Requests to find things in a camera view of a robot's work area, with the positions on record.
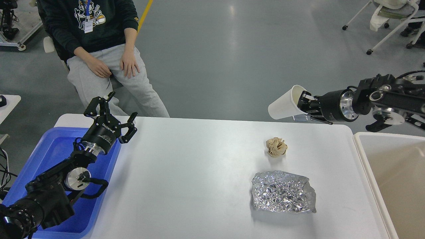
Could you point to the blue plastic bin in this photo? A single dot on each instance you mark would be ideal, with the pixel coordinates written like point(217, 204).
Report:
point(54, 146)

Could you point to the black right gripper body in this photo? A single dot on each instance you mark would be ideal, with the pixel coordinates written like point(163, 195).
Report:
point(337, 106)

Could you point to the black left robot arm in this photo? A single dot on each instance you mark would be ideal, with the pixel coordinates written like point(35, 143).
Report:
point(51, 195)

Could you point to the crumpled aluminium foil sheet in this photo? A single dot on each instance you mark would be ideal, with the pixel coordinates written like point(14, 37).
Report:
point(283, 192)

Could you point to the white paper cup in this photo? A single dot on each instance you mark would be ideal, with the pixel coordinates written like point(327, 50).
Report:
point(286, 105)

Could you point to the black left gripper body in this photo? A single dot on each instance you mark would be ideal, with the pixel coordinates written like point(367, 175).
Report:
point(102, 135)

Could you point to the person's left hand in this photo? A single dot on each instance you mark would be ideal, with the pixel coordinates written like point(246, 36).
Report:
point(128, 64)

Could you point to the crumpled brown paper ball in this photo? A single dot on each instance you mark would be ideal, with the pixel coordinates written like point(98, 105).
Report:
point(276, 147)

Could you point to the equipment cart at top left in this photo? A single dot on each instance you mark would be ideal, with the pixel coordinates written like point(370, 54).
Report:
point(20, 19)

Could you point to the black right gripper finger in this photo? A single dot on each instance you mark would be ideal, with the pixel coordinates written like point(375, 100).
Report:
point(308, 103)
point(316, 117)

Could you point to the white side table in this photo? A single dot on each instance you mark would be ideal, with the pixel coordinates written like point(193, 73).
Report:
point(8, 103)

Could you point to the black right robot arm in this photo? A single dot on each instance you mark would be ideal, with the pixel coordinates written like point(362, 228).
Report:
point(391, 100)

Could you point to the silver floor plate left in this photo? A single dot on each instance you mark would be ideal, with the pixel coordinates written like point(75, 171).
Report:
point(301, 117)

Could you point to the beige plastic bin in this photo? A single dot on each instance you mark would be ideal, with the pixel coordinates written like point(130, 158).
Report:
point(394, 165)

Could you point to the person's right hand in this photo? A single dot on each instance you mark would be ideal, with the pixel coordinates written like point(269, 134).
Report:
point(98, 67)

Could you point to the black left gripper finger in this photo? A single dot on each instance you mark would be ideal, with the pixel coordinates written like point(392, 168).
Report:
point(131, 129)
point(99, 106)

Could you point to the white office chair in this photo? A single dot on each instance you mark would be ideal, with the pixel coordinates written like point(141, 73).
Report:
point(49, 47)

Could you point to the white rolling chair frame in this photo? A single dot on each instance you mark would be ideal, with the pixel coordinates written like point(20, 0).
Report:
point(405, 11)

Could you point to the seated person in dark hoodie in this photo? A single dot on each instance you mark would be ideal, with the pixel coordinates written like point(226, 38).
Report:
point(101, 29)

